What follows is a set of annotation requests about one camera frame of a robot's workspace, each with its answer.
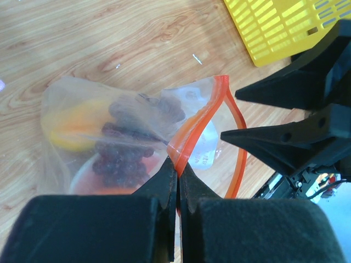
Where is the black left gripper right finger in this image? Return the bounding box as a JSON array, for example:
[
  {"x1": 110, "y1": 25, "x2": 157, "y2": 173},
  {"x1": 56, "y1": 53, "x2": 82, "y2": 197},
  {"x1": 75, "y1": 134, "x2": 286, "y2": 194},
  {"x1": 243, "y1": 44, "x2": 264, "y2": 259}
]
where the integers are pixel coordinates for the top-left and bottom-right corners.
[{"x1": 178, "y1": 166, "x2": 346, "y2": 262}]

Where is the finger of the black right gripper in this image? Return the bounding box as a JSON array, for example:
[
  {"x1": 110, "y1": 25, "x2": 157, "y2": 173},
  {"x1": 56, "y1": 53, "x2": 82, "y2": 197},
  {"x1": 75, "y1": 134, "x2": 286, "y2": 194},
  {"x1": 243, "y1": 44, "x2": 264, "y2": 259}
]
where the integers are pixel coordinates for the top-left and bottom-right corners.
[{"x1": 235, "y1": 20, "x2": 350, "y2": 110}]

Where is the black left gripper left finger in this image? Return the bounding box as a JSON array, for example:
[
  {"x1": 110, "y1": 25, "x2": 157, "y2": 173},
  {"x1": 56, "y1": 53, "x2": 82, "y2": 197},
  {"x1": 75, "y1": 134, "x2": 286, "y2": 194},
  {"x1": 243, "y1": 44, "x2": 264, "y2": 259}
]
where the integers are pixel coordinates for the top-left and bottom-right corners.
[{"x1": 1, "y1": 158, "x2": 177, "y2": 262}]

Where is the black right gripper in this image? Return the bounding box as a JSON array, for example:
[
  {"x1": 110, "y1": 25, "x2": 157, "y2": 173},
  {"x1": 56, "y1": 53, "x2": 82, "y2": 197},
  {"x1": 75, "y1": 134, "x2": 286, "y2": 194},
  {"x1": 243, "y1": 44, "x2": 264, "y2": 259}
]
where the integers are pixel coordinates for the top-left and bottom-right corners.
[{"x1": 220, "y1": 104, "x2": 350, "y2": 203}]

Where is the dark grape bunch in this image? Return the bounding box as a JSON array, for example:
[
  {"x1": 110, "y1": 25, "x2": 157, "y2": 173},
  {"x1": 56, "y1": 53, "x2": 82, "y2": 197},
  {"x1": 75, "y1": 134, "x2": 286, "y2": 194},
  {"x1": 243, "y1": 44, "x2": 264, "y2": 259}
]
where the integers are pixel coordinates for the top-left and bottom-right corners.
[{"x1": 94, "y1": 94, "x2": 186, "y2": 176}]

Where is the clear zip bag orange zipper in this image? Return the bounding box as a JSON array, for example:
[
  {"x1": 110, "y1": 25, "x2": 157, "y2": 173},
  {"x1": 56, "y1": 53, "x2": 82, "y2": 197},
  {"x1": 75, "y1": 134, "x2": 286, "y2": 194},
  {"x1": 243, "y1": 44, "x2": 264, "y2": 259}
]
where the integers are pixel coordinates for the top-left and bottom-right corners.
[{"x1": 40, "y1": 75, "x2": 247, "y2": 198}]

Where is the yellow green mango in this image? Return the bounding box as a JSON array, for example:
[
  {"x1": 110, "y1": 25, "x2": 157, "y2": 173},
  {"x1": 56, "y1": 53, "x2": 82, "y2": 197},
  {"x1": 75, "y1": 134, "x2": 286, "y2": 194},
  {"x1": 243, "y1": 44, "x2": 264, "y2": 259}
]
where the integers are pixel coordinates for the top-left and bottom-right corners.
[{"x1": 41, "y1": 100, "x2": 113, "y2": 152}]

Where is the watermelon slice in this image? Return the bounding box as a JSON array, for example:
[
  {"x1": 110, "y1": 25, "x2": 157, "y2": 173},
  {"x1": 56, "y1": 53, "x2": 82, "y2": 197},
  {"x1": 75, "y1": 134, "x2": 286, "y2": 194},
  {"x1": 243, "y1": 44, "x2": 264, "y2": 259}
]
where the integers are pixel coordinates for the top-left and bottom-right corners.
[{"x1": 68, "y1": 153, "x2": 165, "y2": 195}]

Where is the yellow plastic basket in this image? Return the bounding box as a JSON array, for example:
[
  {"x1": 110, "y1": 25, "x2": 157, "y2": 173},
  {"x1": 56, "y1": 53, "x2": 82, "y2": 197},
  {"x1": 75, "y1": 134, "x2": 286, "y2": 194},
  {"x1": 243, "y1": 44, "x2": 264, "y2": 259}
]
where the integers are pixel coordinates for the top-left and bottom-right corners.
[{"x1": 223, "y1": 0, "x2": 350, "y2": 67}]

